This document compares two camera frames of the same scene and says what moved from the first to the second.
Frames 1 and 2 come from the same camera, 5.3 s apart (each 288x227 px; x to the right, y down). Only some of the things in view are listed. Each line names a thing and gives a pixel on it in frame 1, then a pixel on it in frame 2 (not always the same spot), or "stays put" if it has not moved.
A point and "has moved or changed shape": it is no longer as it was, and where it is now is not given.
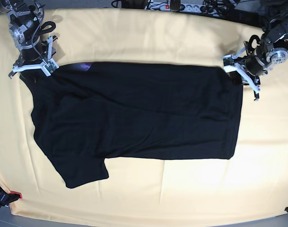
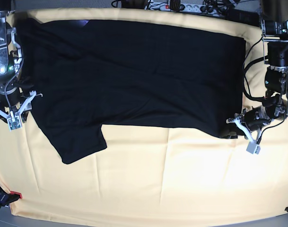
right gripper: x=253 y=67 -> x=255 y=118
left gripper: x=37 y=53 -> x=4 y=103
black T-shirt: x=84 y=114 has moved or changed shape
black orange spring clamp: x=1 y=196 stays put
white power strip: x=166 y=6 stays put
